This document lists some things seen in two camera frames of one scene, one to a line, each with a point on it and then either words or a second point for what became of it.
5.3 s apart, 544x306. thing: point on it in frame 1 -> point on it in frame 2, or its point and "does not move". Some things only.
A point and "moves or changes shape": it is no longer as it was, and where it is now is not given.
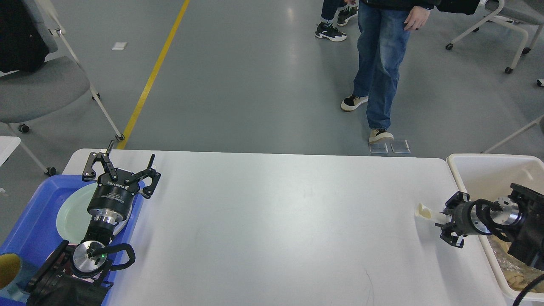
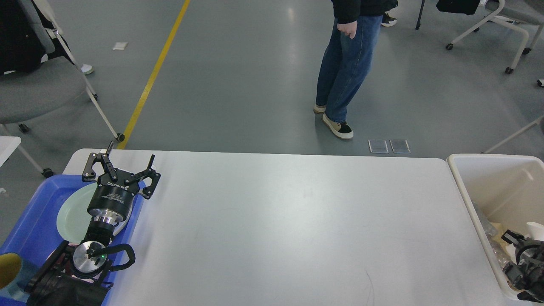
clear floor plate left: x=378 y=148 does not move
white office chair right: x=530 y=12 does not move
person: x=326 y=29 -> x=387 y=21
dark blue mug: x=15 y=274 does not move
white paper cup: x=425 y=216 moves or changes shape
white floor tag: x=119 y=46 does not move
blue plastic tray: x=34 y=237 does not move
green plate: x=74 y=218 does not move
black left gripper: x=111 y=199 does not move
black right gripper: x=473 y=217 -> x=528 y=273
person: x=383 y=30 -> x=355 y=32
